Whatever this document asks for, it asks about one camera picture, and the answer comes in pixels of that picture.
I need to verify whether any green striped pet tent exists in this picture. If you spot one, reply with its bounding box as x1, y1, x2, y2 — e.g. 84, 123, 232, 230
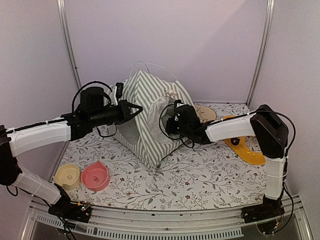
114, 61, 194, 171

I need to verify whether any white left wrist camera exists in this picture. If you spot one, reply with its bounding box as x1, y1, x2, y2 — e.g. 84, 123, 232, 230
110, 82, 124, 106

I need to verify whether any aluminium frame post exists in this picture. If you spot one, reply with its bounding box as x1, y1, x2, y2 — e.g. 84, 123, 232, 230
246, 0, 275, 107
56, 0, 82, 90

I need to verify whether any cream pet bowl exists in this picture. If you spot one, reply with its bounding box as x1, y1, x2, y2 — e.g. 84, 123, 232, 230
53, 164, 81, 191

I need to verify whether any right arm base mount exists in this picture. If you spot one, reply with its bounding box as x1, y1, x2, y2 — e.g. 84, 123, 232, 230
240, 203, 285, 224

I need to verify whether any floral table mat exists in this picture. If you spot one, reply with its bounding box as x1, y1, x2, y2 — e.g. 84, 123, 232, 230
60, 121, 267, 211

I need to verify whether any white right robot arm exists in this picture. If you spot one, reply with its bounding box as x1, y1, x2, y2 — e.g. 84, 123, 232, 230
159, 100, 292, 218

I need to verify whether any yellow double pet bowl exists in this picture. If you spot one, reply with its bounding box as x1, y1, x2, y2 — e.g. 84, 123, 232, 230
222, 116, 267, 167

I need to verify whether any pink pet bowl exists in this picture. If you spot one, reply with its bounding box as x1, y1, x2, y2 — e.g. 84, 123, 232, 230
80, 160, 110, 192

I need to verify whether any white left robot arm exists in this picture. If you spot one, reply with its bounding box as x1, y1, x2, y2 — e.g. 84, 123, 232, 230
0, 85, 143, 217

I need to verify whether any aluminium frame post left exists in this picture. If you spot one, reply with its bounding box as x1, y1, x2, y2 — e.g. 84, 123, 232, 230
56, 0, 82, 90

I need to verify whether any front aluminium rail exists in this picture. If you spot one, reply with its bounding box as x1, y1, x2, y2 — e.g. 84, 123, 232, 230
20, 195, 315, 240

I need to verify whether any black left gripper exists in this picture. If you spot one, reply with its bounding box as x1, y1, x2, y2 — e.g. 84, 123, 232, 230
90, 99, 143, 127

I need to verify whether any round wooden floral plate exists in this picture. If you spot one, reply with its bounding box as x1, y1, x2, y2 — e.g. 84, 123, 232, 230
194, 104, 217, 124

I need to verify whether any aluminium frame post right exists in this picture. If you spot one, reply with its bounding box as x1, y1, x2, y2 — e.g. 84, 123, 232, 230
246, 0, 275, 107

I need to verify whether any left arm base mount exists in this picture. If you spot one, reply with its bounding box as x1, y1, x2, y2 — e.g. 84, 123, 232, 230
48, 194, 92, 223

